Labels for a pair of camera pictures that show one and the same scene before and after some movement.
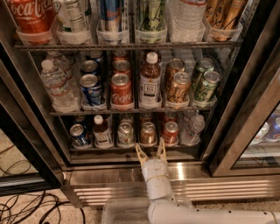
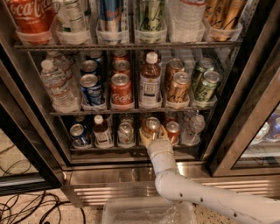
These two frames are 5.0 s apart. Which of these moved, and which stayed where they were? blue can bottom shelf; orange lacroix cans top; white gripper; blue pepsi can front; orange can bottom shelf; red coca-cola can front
Moved: white gripper; orange can bottom shelf
Stayed: blue pepsi can front; blue can bottom shelf; orange lacroix cans top; red coca-cola can front
